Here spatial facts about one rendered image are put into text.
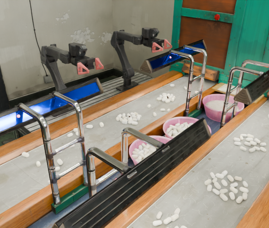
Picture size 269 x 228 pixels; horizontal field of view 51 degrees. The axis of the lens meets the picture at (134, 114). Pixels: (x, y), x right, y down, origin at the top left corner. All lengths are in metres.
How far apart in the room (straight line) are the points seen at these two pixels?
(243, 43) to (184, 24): 0.49
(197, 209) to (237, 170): 0.33
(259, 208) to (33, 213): 0.88
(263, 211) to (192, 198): 0.27
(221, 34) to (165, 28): 1.43
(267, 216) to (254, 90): 0.54
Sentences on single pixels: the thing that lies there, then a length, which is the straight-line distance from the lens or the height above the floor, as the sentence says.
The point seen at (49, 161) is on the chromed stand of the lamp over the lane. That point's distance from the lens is 1.12.
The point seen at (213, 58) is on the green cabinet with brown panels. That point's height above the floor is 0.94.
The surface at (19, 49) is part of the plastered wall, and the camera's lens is 3.54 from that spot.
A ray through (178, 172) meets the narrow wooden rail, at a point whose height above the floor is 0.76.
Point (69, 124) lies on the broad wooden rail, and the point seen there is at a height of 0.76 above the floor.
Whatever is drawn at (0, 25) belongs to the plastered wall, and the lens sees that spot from 3.42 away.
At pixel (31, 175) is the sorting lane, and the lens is 1.39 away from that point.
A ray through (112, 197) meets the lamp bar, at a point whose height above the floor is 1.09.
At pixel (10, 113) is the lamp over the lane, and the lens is 1.14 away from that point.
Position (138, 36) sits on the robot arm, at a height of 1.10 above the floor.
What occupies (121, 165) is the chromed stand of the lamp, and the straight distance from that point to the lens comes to 0.77.
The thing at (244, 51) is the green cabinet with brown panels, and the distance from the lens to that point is 2.17.
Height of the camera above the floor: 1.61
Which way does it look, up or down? 29 degrees down
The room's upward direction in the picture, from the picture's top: 1 degrees clockwise
